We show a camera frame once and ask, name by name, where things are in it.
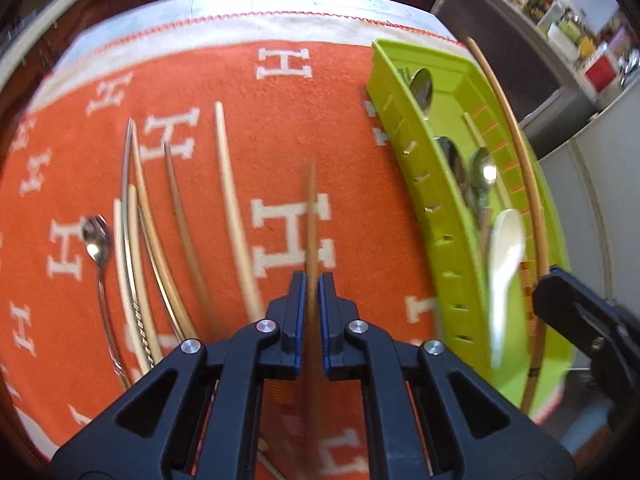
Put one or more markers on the red canister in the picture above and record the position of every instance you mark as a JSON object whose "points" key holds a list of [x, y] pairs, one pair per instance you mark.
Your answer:
{"points": [[600, 72]]}

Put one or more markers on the grey refrigerator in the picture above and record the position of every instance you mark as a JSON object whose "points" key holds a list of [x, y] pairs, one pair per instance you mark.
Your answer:
{"points": [[600, 185]]}

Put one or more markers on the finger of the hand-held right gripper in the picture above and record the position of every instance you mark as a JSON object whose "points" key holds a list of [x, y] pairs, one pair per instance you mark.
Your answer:
{"points": [[570, 310], [622, 320]]}

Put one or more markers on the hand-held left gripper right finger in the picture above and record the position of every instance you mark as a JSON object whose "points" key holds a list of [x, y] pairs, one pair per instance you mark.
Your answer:
{"points": [[327, 325]]}

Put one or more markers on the pile of chopsticks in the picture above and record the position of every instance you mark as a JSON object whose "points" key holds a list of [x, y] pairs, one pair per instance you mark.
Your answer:
{"points": [[226, 175]]}

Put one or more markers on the large metal spoon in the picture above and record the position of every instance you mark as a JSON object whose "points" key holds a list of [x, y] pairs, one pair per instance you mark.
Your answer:
{"points": [[450, 160]]}

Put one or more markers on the green plastic utensil tray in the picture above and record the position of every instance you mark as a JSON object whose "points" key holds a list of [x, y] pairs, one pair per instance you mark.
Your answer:
{"points": [[450, 110]]}

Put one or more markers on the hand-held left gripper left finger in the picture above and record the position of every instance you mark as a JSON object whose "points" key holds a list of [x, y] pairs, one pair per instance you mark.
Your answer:
{"points": [[298, 325]]}

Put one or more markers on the tan dark-banded chopstick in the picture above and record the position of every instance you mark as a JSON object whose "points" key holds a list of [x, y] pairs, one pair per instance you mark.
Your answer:
{"points": [[540, 230]]}

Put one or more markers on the white ceramic spoon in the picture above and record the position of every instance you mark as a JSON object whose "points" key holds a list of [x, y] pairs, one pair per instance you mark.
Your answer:
{"points": [[507, 240]]}

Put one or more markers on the orange patterned blanket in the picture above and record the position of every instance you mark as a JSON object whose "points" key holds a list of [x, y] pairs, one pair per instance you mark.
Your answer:
{"points": [[325, 125]]}

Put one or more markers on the stainless steel cabinet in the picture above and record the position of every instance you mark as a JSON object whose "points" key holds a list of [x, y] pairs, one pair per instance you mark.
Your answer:
{"points": [[525, 60]]}

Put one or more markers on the pale blue patterned table cover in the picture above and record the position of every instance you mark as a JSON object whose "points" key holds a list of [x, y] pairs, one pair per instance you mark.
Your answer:
{"points": [[225, 5]]}

